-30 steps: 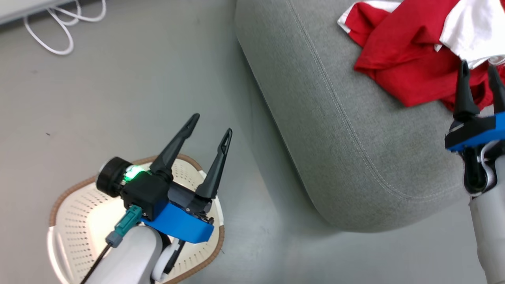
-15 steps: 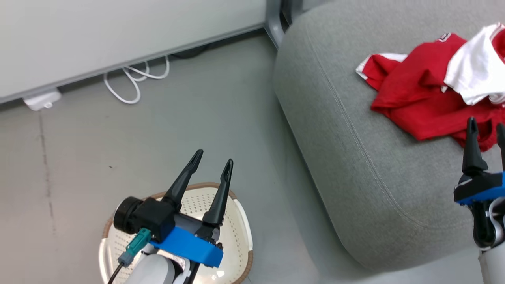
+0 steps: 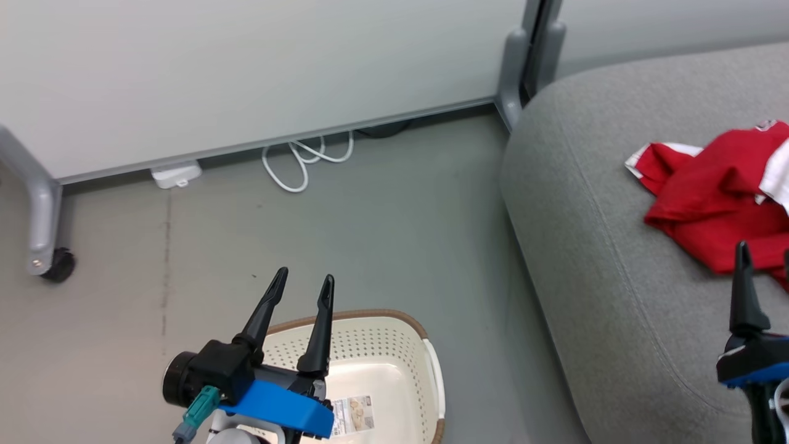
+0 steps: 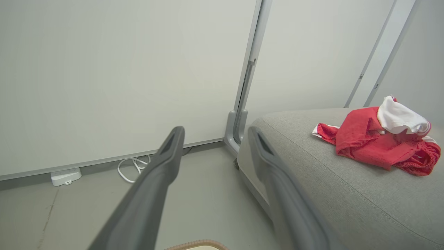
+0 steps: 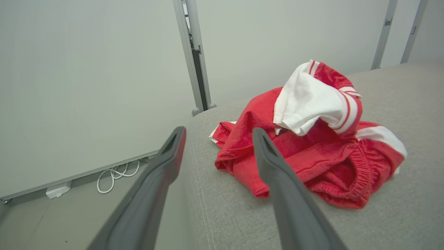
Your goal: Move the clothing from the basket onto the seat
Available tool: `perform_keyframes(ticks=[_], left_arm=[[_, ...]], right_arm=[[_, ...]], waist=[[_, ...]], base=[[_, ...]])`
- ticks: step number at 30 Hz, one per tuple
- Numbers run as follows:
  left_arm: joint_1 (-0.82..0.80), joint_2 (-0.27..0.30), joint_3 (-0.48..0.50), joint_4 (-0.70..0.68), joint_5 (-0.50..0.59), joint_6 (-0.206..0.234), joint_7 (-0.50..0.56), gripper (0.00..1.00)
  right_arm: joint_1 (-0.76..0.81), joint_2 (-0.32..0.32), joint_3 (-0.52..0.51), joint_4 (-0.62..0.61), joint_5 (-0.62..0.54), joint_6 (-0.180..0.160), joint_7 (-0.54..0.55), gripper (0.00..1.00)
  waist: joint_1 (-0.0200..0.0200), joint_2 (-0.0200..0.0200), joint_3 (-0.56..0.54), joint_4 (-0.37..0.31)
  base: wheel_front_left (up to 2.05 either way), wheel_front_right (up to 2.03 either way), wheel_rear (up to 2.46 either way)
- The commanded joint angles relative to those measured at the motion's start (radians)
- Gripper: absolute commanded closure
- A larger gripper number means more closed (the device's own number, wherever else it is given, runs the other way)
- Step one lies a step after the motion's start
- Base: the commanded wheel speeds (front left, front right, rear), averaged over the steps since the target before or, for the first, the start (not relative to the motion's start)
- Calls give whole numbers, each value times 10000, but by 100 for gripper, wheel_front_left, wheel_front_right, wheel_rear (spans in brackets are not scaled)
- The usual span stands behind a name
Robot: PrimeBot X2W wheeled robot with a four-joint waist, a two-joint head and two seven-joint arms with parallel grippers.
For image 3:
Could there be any paper label sticker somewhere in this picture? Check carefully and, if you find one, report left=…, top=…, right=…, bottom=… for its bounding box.
left=330, top=395, right=375, bottom=438

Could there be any grey fabric sofa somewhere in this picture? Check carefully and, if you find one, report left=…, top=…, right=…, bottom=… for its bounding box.
left=499, top=42, right=789, bottom=444

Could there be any narrow white partition panel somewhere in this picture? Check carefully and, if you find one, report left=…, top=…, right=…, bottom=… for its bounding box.
left=530, top=0, right=789, bottom=93

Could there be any black caster wheel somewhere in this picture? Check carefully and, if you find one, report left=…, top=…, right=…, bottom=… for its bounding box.
left=40, top=248, right=76, bottom=283

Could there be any black cable teal connector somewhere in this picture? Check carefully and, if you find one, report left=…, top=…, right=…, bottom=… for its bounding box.
left=173, top=385, right=221, bottom=444

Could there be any white looped cable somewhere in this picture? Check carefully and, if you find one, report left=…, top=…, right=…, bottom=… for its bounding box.
left=262, top=131, right=355, bottom=193

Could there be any cream perforated laundry basket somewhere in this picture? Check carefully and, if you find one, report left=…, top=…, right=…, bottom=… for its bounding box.
left=237, top=310, right=446, bottom=444

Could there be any white power adapter box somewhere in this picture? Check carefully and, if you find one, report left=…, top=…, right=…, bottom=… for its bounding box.
left=151, top=160, right=203, bottom=189

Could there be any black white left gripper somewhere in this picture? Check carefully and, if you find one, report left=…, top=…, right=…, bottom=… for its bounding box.
left=163, top=267, right=335, bottom=408

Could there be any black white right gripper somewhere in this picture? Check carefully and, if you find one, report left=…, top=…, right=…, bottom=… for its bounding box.
left=716, top=240, right=789, bottom=444

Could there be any wide white partition panel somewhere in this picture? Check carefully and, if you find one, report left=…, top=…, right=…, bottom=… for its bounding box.
left=0, top=0, right=531, bottom=275

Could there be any black floor cable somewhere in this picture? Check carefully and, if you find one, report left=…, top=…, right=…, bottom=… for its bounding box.
left=354, top=120, right=412, bottom=139

